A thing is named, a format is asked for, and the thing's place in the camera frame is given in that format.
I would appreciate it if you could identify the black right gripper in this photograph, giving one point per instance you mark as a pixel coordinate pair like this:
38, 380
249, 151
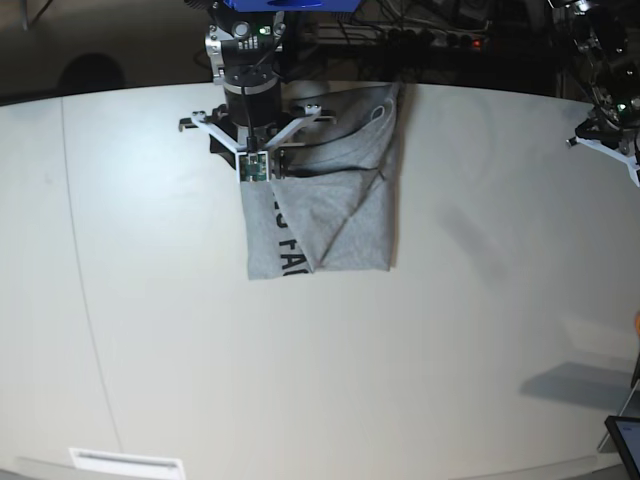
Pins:
255, 123

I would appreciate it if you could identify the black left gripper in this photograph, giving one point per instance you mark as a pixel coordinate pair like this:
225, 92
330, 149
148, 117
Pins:
615, 130

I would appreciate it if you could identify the grey T-shirt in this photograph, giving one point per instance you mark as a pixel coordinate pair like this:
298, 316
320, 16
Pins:
335, 208

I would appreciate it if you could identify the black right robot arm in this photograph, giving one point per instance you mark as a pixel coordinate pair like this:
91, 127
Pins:
242, 48

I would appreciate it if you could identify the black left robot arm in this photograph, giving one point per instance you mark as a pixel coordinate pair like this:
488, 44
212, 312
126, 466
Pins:
600, 43

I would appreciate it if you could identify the black power strip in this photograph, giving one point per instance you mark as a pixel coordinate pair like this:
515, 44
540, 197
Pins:
442, 39

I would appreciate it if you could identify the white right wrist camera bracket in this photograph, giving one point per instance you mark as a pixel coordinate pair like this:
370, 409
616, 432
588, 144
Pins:
306, 115

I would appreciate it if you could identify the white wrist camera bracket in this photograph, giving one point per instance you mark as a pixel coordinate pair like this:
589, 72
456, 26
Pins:
306, 115
629, 160

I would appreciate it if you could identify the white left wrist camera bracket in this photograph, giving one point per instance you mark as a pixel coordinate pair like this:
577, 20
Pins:
629, 160

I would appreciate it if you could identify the tablet with dark frame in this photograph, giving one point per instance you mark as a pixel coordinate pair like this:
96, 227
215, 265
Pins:
624, 431

